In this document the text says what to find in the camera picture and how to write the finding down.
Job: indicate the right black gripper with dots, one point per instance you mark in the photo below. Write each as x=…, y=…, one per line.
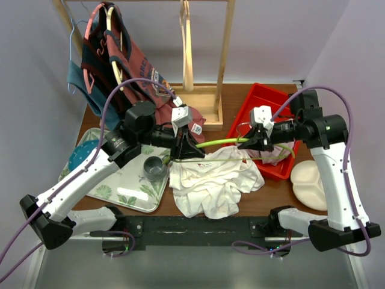
x=258, y=139

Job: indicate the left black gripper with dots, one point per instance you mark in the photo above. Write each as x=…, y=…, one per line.
x=184, y=147

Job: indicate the green plastic hanger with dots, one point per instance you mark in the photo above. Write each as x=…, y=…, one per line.
x=168, y=159

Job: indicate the white tank top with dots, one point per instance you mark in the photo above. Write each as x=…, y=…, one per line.
x=213, y=186

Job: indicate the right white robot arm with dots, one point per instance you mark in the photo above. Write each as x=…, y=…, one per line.
x=329, y=138

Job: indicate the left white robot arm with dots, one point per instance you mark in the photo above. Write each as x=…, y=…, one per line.
x=51, y=213

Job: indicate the wooden hanger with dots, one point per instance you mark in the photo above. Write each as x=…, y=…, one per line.
x=185, y=26

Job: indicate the red graphic tank top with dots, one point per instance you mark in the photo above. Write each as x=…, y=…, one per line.
x=135, y=64

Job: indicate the pink hanger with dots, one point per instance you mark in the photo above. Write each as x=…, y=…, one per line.
x=95, y=57

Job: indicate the navy maroon tank top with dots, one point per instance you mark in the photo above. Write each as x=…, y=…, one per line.
x=119, y=101

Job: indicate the teal tank top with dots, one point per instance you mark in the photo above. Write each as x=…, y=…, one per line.
x=96, y=99

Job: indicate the pink crumpled garment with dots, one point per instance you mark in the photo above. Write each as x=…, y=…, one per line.
x=280, y=152

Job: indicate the grey ceramic mug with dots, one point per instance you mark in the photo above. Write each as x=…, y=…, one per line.
x=154, y=169

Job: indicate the red plastic bin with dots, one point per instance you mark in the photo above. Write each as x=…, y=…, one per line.
x=259, y=95

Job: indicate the wooden clothes rack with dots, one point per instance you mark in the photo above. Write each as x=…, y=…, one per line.
x=207, y=98

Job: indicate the cream divided plate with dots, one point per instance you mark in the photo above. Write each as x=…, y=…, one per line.
x=307, y=185

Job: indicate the floral serving tray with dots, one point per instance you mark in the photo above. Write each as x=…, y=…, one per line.
x=128, y=186

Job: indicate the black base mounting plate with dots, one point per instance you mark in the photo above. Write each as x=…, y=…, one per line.
x=149, y=231

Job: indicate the blue dotted plate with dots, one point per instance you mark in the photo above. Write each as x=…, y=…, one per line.
x=80, y=153

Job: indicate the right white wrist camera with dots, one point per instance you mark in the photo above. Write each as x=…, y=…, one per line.
x=262, y=115

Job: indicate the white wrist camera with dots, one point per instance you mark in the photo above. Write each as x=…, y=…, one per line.
x=262, y=115
x=181, y=114

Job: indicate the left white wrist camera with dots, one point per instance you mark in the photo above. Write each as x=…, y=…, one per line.
x=181, y=114

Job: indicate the light blue wire hanger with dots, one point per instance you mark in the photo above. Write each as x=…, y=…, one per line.
x=72, y=45

